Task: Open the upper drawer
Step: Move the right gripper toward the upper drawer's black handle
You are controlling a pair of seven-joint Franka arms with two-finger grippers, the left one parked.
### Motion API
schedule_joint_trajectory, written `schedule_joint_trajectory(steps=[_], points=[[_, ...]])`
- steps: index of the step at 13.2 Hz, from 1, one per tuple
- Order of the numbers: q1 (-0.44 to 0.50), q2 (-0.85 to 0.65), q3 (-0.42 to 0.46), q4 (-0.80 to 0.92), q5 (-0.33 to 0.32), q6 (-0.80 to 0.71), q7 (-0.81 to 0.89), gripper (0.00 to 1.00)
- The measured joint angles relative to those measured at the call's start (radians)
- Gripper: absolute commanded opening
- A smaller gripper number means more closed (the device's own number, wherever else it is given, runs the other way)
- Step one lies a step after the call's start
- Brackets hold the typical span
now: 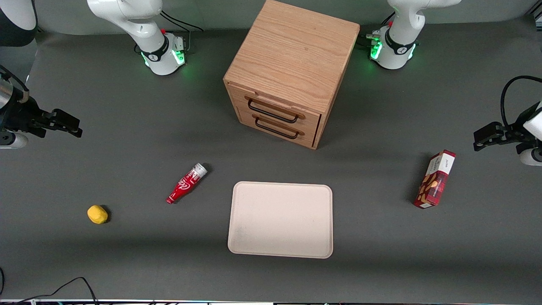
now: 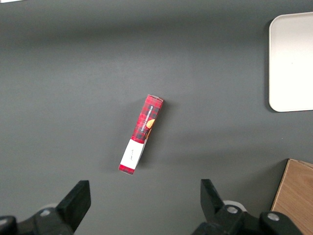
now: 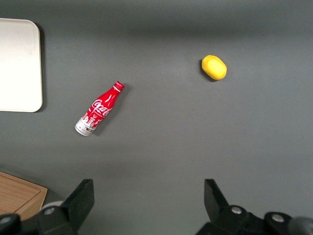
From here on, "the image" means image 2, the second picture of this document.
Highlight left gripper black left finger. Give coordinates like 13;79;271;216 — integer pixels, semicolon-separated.
0;180;91;235

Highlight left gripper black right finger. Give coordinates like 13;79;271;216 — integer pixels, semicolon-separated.
192;179;304;235

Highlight wooden drawer cabinet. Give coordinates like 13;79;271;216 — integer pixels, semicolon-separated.
270;158;313;235

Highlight red tartan cookie box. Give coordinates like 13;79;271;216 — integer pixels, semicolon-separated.
118;94;164;176

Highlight beige plastic tray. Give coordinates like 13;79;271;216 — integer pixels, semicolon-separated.
268;11;313;113

